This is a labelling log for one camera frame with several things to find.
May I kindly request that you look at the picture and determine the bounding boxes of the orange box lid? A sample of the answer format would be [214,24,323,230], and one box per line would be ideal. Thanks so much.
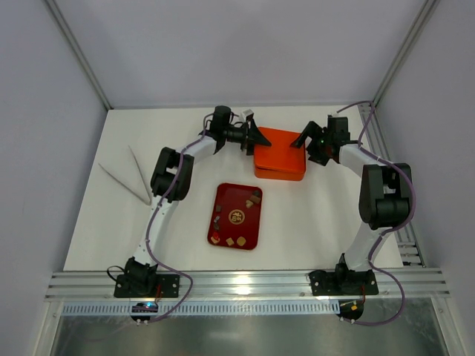
[254,127,307,171]

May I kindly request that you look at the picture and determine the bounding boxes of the orange chocolate box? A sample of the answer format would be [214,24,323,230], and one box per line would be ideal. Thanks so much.
[255,167,306,181]

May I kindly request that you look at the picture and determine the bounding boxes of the metal tongs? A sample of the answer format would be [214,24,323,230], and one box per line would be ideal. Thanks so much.
[97,145,152,207]

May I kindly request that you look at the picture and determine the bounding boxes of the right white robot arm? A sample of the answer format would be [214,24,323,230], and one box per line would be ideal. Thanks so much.
[291,116,415,296]

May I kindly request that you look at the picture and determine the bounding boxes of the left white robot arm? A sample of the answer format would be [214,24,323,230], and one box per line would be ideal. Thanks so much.
[112,105,271,298]

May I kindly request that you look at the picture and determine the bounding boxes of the brown rectangular chocolate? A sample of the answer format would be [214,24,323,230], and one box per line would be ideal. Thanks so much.
[249,195,261,204]

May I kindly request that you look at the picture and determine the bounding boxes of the red lacquer tray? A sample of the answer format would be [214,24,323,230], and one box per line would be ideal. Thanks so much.
[207,182,263,251]

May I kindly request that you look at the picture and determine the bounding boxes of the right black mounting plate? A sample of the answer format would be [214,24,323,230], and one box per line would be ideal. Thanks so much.
[309,270,379,297]

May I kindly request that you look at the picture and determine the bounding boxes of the black mounting plate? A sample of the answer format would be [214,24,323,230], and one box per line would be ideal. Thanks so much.
[309,270,379,297]
[155,274,180,299]

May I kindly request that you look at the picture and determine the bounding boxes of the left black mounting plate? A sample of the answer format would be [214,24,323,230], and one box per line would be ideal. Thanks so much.
[155,274,180,299]

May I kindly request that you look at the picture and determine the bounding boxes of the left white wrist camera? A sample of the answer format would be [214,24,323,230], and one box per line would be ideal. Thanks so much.
[239,109,254,122]

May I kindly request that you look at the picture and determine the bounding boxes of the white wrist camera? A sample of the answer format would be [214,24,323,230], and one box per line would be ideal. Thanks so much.
[327,113,344,118]
[239,109,254,122]

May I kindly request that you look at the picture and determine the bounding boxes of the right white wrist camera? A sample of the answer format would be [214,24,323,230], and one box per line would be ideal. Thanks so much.
[327,113,344,118]

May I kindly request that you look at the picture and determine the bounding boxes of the aluminium rail frame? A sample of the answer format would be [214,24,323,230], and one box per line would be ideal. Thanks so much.
[45,268,451,302]

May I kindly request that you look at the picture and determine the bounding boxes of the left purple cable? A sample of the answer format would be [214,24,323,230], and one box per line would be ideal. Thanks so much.
[144,136,209,323]

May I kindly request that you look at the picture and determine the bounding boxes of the slotted cable duct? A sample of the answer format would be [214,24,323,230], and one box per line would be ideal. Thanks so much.
[62,300,340,317]

